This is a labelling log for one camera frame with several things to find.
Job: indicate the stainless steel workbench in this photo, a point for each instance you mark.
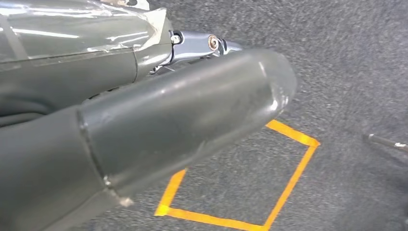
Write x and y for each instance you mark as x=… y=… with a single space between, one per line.
x=382 y=142

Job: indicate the yellow floor tape square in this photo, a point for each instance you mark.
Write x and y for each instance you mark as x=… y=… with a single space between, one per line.
x=293 y=134

